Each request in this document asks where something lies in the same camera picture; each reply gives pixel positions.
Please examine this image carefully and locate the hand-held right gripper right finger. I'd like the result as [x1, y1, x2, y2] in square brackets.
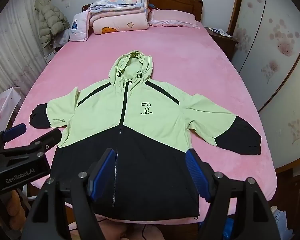
[185, 149, 281, 240]

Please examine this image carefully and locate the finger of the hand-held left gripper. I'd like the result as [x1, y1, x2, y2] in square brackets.
[0, 128, 62, 166]
[0, 123, 27, 155]

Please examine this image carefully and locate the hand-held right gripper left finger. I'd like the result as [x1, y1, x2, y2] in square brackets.
[21, 148, 115, 240]

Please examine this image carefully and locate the green and black hooded jacket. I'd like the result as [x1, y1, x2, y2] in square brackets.
[29, 51, 262, 222]

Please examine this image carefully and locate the white curtain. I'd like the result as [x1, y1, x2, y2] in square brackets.
[0, 0, 44, 98]

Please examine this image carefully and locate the white plastic bag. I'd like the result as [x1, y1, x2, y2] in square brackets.
[270, 205, 288, 240]

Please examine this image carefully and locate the pink bed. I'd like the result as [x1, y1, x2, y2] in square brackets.
[4, 22, 278, 224]

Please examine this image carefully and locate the white cushion with blue print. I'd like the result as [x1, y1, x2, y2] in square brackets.
[69, 11, 90, 42]

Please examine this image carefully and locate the beige puffer coat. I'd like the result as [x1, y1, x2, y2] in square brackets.
[34, 0, 70, 49]

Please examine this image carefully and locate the floral sliding-door wardrobe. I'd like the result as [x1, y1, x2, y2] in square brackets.
[230, 0, 300, 173]

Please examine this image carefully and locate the pink pillow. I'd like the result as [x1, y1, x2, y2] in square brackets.
[149, 9, 200, 28]

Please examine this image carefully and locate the wooden headboard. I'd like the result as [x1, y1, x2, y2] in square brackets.
[82, 0, 203, 28]

